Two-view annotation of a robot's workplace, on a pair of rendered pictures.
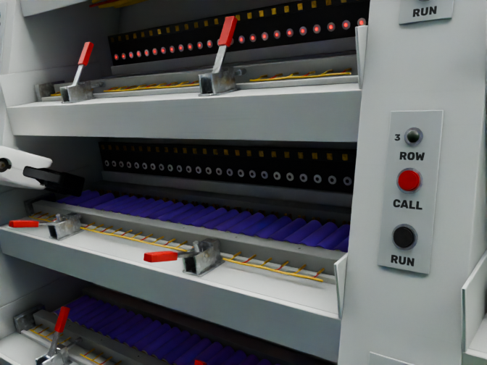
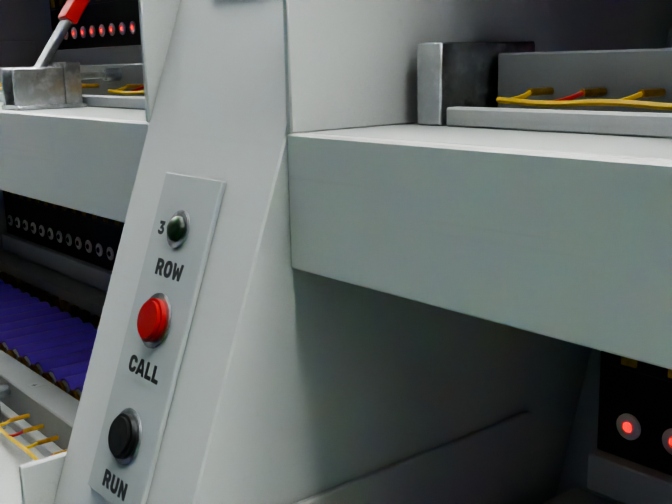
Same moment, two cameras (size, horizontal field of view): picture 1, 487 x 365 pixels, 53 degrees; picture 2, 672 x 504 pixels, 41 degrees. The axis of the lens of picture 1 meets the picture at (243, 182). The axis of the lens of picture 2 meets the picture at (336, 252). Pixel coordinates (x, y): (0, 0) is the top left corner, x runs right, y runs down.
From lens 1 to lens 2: 0.26 m
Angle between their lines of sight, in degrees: 11
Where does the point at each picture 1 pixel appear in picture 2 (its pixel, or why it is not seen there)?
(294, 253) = not seen: hidden behind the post
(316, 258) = not seen: hidden behind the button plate
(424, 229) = (151, 428)
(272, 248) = (58, 418)
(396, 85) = (186, 121)
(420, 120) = (193, 198)
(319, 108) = (107, 152)
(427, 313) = not seen: outside the picture
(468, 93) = (261, 152)
